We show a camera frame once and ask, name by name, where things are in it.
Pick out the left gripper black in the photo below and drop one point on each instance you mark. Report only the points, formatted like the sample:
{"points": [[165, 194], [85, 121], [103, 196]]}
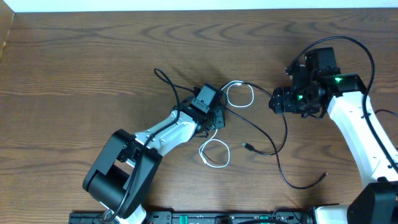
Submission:
{"points": [[220, 113]]}

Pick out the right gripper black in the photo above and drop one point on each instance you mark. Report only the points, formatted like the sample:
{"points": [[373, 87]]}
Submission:
{"points": [[282, 96]]}

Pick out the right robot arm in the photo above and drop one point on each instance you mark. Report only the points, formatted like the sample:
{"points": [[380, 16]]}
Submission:
{"points": [[318, 86]]}

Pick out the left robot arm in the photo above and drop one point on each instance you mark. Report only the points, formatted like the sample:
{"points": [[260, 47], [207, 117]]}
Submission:
{"points": [[122, 173]]}

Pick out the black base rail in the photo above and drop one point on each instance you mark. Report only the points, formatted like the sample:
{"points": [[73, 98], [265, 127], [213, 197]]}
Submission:
{"points": [[282, 215]]}

